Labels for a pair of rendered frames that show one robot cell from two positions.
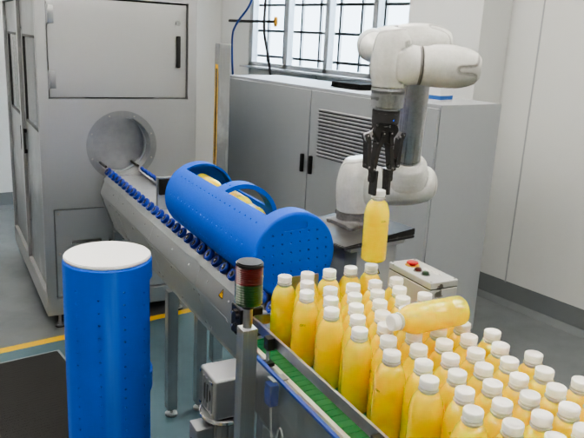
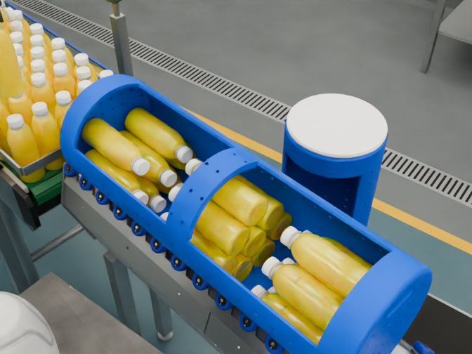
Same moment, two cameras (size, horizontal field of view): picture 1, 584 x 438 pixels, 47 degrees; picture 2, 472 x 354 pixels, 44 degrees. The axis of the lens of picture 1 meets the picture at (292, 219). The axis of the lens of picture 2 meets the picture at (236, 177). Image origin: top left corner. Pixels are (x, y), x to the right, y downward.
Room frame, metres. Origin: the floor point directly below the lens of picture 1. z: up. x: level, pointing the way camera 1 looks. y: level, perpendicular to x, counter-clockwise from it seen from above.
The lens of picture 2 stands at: (3.23, -0.03, 2.04)
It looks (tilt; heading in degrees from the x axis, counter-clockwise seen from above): 44 degrees down; 164
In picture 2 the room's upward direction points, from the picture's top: straight up
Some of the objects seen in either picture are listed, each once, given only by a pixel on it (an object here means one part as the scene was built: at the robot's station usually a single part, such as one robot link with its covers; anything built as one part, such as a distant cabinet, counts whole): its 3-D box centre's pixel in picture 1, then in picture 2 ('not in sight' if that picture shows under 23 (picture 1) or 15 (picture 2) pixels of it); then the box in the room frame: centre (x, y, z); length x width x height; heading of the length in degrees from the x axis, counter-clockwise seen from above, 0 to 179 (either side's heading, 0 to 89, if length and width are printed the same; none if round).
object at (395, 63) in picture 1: (395, 57); not in sight; (1.84, -0.25, 1.71); 0.13 x 0.11 x 0.16; 89
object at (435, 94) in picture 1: (428, 92); not in sight; (3.88, -0.73, 1.48); 0.24 x 0.12 x 0.08; 45
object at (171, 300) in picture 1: (171, 354); not in sight; (2.83, 0.52, 0.31); 0.06 x 0.06 x 0.63; 29
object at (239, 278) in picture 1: (248, 273); not in sight; (1.43, 0.09, 1.23); 0.06 x 0.06 x 0.04
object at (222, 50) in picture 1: (218, 211); not in sight; (3.41, 0.38, 0.85); 0.06 x 0.06 x 1.70; 29
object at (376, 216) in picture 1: (375, 228); (2, 59); (1.84, -0.24, 1.24); 0.07 x 0.07 x 0.19
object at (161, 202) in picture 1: (167, 193); not in sight; (3.11, 0.60, 1.00); 0.10 x 0.04 x 0.15; 119
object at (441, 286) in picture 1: (421, 285); not in sight; (1.90, -0.40, 1.05); 0.20 x 0.10 x 0.10; 29
